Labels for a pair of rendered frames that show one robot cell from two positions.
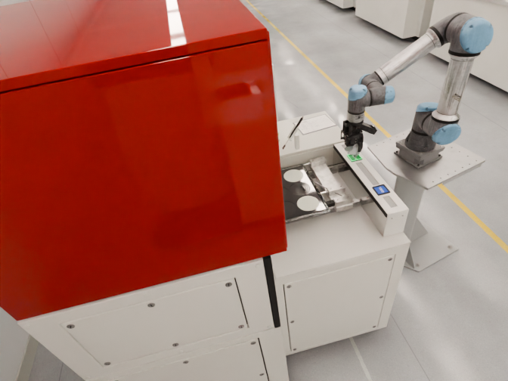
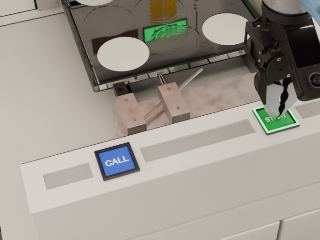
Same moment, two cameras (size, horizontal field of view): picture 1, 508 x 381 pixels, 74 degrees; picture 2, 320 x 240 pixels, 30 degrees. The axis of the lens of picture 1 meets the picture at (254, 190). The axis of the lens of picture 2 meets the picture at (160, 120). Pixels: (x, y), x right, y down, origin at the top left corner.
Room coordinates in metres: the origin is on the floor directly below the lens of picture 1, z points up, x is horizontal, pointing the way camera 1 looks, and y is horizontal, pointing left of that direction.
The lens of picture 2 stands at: (1.02, -1.11, 1.66)
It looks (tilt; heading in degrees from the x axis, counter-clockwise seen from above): 47 degrees down; 80
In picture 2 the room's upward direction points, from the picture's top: 3 degrees counter-clockwise
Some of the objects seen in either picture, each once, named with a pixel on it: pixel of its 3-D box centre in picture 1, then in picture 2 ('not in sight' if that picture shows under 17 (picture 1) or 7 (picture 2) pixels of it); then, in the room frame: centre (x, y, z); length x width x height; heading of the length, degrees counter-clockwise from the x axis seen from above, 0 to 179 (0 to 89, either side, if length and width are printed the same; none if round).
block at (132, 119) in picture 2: (342, 200); (130, 115); (1.10, -0.40, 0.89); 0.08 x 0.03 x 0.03; 97
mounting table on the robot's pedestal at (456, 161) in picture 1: (417, 163); not in sight; (1.43, -0.93, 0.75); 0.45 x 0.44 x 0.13; 110
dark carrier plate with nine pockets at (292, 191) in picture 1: (279, 194); (158, 10); (1.20, -0.12, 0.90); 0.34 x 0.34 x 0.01; 7
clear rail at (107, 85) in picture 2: (314, 185); (188, 65); (1.22, -0.30, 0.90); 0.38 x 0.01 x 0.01; 7
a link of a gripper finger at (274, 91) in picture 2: (353, 151); (265, 91); (1.29, -0.50, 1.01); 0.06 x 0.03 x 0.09; 97
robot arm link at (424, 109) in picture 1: (428, 116); not in sight; (1.42, -0.92, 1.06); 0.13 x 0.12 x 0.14; 179
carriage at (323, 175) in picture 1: (329, 184); (213, 104); (1.25, -0.38, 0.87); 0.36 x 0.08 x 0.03; 7
